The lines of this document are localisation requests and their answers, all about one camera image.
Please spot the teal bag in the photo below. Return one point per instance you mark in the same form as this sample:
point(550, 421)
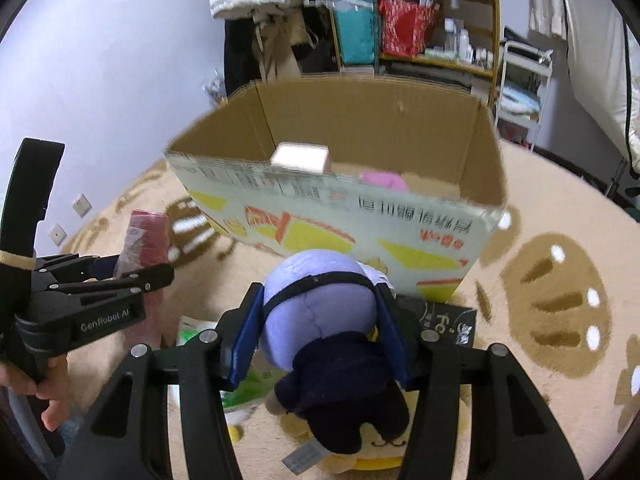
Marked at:
point(354, 22)

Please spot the beige hanging coat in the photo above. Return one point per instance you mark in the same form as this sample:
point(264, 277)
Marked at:
point(274, 42)

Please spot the white covered mattress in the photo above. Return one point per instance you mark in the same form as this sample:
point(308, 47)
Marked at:
point(603, 59)

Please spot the green tissue pack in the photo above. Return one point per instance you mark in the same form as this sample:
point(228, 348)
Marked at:
point(250, 386)

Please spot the pink plush toy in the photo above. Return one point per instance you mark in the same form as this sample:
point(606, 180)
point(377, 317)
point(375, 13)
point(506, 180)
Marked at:
point(384, 180)

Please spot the red patterned bag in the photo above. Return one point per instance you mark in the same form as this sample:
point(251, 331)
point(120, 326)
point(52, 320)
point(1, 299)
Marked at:
point(407, 26)

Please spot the lower wall socket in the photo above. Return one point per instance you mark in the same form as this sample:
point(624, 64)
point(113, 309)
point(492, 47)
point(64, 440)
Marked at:
point(57, 235)

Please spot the lavender-headed plush doll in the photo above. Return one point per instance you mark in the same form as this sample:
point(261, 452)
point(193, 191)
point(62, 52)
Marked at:
point(319, 312)

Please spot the bag of snacks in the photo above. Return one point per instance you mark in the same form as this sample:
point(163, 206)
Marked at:
point(215, 89)

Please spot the white utility cart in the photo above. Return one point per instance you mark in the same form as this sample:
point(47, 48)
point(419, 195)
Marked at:
point(524, 77)

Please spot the person's left hand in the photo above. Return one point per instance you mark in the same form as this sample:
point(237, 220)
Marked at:
point(53, 388)

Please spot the upper wall socket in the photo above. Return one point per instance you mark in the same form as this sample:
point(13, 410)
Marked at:
point(81, 205)

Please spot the pink cylindrical plush pillow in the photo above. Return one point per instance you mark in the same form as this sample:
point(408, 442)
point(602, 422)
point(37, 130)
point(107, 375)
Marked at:
point(305, 157)

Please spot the open cardboard box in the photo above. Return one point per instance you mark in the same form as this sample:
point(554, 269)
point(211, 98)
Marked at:
point(440, 140)

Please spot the wall socket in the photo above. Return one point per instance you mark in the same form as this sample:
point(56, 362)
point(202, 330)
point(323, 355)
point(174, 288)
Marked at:
point(57, 235)
point(81, 205)

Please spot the beige patterned carpet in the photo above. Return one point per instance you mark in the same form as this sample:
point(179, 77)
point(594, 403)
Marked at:
point(558, 283)

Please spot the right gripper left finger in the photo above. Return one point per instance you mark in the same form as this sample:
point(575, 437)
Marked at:
point(125, 433)

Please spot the pink plastic pack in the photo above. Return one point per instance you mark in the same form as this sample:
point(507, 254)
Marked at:
point(146, 244)

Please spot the wooden shelving unit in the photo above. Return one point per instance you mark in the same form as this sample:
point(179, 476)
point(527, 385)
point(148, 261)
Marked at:
point(449, 41)

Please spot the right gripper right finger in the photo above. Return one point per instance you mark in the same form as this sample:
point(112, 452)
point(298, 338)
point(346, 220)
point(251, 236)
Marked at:
point(513, 432)

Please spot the black hanging coat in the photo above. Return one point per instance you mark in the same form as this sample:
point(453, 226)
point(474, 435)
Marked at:
point(240, 64)

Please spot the black printed pouch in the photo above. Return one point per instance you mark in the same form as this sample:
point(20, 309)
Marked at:
point(455, 324)

